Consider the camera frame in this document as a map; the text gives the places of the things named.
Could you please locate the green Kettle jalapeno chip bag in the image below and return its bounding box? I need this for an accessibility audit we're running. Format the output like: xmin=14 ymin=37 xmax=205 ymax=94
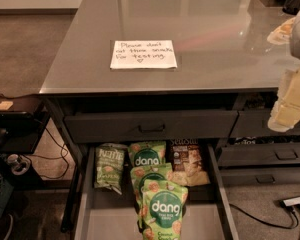
xmin=94 ymin=143 xmax=127 ymax=195

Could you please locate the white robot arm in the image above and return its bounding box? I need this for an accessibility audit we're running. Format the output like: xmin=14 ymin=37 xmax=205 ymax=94
xmin=267 ymin=10 xmax=300 ymax=132

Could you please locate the top right drawer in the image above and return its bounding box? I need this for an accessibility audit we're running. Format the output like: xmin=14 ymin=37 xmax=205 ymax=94
xmin=229 ymin=92 xmax=300 ymax=139

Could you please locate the snack packet on counter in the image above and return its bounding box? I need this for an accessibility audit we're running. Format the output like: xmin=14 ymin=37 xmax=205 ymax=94
xmin=267 ymin=17 xmax=295 ymax=45

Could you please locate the middle right drawer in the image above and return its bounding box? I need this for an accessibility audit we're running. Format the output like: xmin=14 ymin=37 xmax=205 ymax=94
xmin=217 ymin=136 xmax=300 ymax=167

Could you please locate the bottom right drawer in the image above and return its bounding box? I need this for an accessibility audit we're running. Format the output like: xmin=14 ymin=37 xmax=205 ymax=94
xmin=220 ymin=167 xmax=300 ymax=185

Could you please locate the grey metal cabinet counter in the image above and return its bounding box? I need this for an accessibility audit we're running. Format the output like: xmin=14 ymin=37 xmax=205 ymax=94
xmin=38 ymin=0 xmax=300 ymax=233

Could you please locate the brown seaweed snack bag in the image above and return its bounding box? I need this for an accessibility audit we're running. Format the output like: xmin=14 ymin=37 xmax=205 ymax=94
xmin=169 ymin=139 xmax=210 ymax=187

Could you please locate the middle green Dang chip bag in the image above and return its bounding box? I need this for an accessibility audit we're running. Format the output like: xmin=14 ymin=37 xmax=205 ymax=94
xmin=130 ymin=163 xmax=172 ymax=204

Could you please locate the green dang chip bag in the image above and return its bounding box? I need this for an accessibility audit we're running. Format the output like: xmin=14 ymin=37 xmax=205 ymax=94
xmin=130 ymin=163 xmax=172 ymax=204
xmin=141 ymin=179 xmax=188 ymax=240
xmin=128 ymin=141 xmax=166 ymax=167

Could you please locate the rear green Dang chip bag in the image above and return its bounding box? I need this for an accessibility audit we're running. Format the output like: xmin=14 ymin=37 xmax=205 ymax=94
xmin=128 ymin=141 xmax=166 ymax=167

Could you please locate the front green Dang chip bag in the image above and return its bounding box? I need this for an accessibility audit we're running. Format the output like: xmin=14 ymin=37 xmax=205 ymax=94
xmin=141 ymin=179 xmax=188 ymax=240

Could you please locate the top left drawer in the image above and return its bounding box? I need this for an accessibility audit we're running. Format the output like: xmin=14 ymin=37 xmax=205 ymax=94
xmin=64 ymin=110 xmax=237 ymax=143

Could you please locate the open middle drawer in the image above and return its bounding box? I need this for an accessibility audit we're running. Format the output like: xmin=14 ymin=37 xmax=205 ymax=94
xmin=74 ymin=145 xmax=239 ymax=240

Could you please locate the white power strip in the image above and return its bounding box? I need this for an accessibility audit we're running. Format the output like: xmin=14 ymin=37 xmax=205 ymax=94
xmin=281 ymin=196 xmax=300 ymax=207

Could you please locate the white handwritten paper note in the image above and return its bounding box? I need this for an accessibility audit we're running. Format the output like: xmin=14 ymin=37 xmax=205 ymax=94
xmin=110 ymin=40 xmax=178 ymax=70

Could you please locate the black side cart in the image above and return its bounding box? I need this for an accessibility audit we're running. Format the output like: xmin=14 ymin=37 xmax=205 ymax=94
xmin=0 ymin=94 xmax=50 ymax=189

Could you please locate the round metal caster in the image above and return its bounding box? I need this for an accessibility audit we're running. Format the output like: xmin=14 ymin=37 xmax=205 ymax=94
xmin=7 ymin=154 xmax=31 ymax=176

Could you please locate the black power cable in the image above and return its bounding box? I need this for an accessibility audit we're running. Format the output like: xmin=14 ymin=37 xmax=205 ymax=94
xmin=229 ymin=203 xmax=300 ymax=240

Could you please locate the black cable under cart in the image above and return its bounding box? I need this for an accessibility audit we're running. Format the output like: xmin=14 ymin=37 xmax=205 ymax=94
xmin=25 ymin=118 xmax=71 ymax=181

